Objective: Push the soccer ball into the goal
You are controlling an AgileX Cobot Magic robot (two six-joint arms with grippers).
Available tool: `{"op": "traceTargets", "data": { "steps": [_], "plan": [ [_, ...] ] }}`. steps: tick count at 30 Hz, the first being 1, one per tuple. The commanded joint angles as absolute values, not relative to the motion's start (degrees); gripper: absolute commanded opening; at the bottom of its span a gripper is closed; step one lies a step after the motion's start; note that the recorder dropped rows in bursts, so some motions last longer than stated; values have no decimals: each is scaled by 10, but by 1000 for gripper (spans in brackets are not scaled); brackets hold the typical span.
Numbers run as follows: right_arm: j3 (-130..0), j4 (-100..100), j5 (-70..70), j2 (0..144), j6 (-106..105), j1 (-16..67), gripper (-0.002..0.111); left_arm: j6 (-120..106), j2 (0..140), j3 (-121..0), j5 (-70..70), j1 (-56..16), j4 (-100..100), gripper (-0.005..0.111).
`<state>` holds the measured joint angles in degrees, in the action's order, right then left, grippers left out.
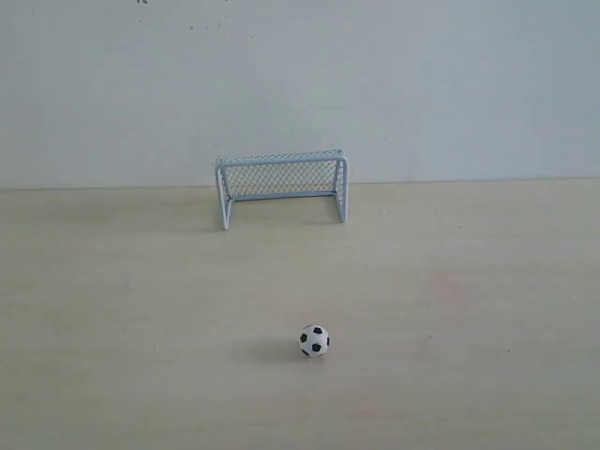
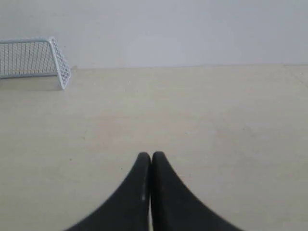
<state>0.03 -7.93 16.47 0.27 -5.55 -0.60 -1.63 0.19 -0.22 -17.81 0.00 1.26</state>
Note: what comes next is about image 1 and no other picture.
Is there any black and white soccer ball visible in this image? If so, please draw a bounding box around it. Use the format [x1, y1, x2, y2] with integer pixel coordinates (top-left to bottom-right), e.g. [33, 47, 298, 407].
[299, 324, 330, 358]

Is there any small white soccer goal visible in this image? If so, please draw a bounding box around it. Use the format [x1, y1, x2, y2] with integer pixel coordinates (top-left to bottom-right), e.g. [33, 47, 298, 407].
[215, 149, 350, 231]

